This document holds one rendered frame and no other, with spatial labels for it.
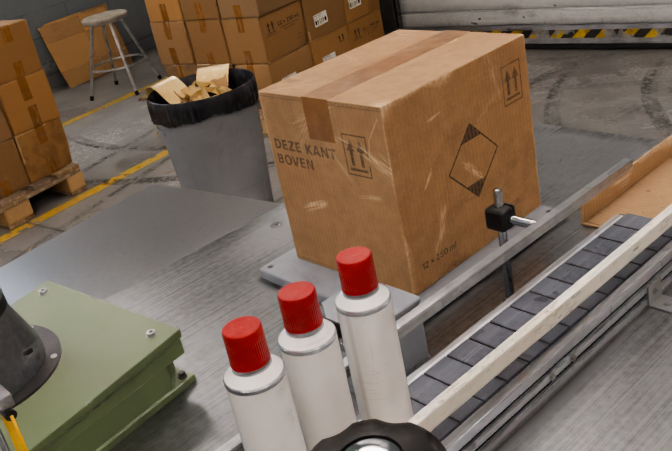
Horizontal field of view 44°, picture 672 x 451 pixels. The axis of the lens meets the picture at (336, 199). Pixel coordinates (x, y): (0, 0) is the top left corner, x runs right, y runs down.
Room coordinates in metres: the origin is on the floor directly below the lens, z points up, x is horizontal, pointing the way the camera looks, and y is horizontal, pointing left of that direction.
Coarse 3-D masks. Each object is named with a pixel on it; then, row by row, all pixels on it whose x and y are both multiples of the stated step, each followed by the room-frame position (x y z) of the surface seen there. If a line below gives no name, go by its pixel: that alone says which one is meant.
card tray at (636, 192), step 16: (640, 160) 1.18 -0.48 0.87; (656, 160) 1.21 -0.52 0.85; (624, 176) 1.15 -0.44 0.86; (640, 176) 1.18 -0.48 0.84; (656, 176) 1.18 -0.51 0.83; (608, 192) 1.12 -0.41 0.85; (624, 192) 1.14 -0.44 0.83; (640, 192) 1.13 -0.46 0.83; (656, 192) 1.12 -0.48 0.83; (592, 208) 1.09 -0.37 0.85; (608, 208) 1.10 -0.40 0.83; (624, 208) 1.09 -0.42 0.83; (640, 208) 1.08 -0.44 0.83; (656, 208) 1.07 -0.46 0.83; (592, 224) 1.07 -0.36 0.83
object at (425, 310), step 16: (624, 160) 0.99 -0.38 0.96; (608, 176) 0.95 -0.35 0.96; (576, 192) 0.92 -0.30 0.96; (592, 192) 0.93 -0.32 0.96; (560, 208) 0.89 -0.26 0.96; (576, 208) 0.90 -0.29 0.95; (544, 224) 0.86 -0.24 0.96; (512, 240) 0.84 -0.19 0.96; (528, 240) 0.84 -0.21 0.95; (496, 256) 0.81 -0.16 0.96; (512, 256) 0.82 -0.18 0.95; (464, 272) 0.79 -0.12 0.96; (480, 272) 0.79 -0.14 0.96; (448, 288) 0.76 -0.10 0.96; (464, 288) 0.77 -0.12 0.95; (432, 304) 0.74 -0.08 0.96; (400, 320) 0.72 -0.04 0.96; (416, 320) 0.72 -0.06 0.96; (400, 336) 0.71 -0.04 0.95; (224, 448) 0.58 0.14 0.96; (240, 448) 0.58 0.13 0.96
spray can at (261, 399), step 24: (240, 336) 0.56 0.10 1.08; (264, 336) 0.57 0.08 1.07; (240, 360) 0.55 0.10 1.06; (264, 360) 0.56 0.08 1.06; (240, 384) 0.55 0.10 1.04; (264, 384) 0.55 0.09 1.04; (288, 384) 0.57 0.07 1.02; (240, 408) 0.55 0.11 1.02; (264, 408) 0.54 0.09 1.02; (288, 408) 0.56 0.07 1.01; (240, 432) 0.56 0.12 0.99; (264, 432) 0.54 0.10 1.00; (288, 432) 0.55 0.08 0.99
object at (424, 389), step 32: (640, 224) 0.96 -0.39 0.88; (576, 256) 0.91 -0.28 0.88; (640, 256) 0.88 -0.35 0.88; (544, 288) 0.85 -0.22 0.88; (608, 288) 0.82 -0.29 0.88; (512, 320) 0.80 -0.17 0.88; (576, 320) 0.77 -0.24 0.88; (480, 352) 0.75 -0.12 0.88; (416, 384) 0.72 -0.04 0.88; (448, 384) 0.71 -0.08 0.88
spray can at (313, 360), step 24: (288, 288) 0.61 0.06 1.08; (312, 288) 0.61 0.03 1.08; (288, 312) 0.59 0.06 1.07; (312, 312) 0.60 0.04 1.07; (288, 336) 0.60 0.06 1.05; (312, 336) 0.59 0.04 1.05; (336, 336) 0.60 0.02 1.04; (288, 360) 0.59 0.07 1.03; (312, 360) 0.58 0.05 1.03; (336, 360) 0.59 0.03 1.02; (312, 384) 0.58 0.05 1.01; (336, 384) 0.59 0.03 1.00; (312, 408) 0.58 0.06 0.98; (336, 408) 0.59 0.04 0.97; (312, 432) 0.59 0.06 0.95; (336, 432) 0.58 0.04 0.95
